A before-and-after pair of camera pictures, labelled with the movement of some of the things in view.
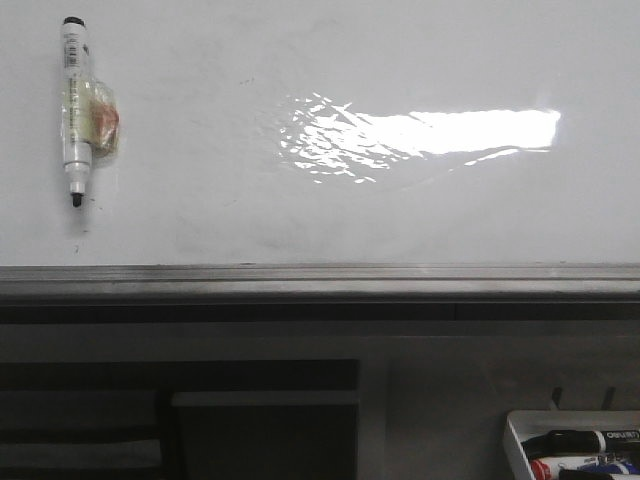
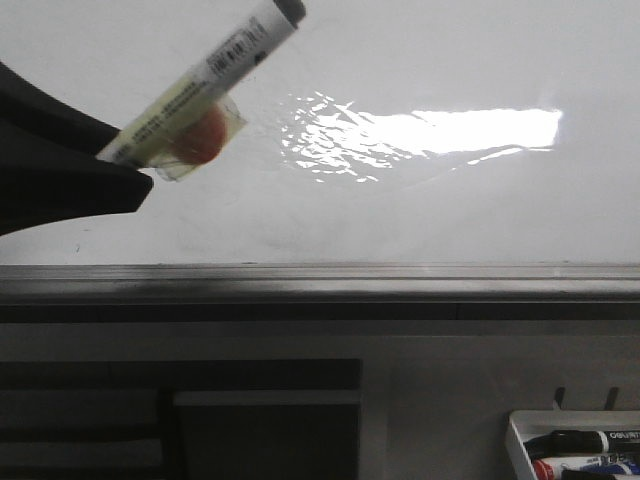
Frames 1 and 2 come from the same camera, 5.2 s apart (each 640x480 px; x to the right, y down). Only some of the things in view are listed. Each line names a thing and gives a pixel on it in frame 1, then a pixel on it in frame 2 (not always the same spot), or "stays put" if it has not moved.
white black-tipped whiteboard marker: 90,114 -> 185,127
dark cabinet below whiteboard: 180,419 stays put
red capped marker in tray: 549,468 stays put
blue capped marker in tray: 619,467 stays put
